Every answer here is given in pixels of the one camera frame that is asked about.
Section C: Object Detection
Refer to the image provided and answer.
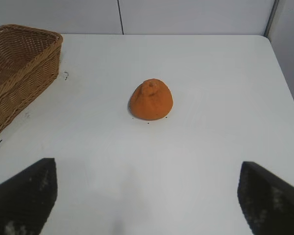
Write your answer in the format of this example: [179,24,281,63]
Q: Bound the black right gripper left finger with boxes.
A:
[0,158,58,235]

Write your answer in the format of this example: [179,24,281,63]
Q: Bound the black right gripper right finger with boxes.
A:
[237,161,294,235]

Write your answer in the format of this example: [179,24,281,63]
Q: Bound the brown woven wicker basket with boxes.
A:
[0,23,64,141]

